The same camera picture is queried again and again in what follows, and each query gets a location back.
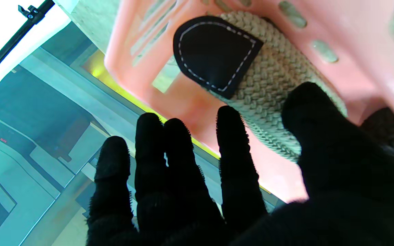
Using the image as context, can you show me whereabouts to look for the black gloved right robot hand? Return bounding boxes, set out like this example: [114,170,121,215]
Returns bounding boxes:
[86,81,394,246]

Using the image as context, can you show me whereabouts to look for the beige woven belt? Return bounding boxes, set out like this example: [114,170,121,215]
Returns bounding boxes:
[173,10,348,163]

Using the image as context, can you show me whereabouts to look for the pink plastic storage basket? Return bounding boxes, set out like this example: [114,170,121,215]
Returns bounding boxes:
[104,0,394,204]

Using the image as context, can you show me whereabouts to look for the black tripod pole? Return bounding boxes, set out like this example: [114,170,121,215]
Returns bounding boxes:
[0,0,56,87]

